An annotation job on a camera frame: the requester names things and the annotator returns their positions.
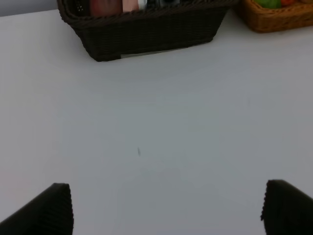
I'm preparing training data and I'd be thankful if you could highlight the dark brown wicker basket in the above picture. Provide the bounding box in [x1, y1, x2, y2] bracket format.
[57, 0, 238, 62]

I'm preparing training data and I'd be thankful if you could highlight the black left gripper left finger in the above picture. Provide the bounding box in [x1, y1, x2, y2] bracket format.
[0, 183, 74, 235]

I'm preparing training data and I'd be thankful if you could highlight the green citrus fruit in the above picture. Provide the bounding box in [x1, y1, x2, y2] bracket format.
[255, 0, 282, 9]

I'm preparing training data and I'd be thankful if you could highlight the pink squeeze bottle white cap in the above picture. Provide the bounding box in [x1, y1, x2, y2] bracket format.
[122, 0, 147, 12]

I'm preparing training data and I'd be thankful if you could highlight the dark green pump bottle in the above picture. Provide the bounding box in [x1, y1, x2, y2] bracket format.
[146, 0, 180, 9]

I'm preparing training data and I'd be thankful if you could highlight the translucent purple plastic cup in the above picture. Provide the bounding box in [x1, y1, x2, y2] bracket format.
[89, 0, 123, 17]

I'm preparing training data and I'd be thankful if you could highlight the light orange wicker basket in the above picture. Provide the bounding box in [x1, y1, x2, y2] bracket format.
[234, 0, 313, 33]

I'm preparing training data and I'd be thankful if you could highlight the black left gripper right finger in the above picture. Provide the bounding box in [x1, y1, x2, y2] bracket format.
[260, 180, 313, 235]

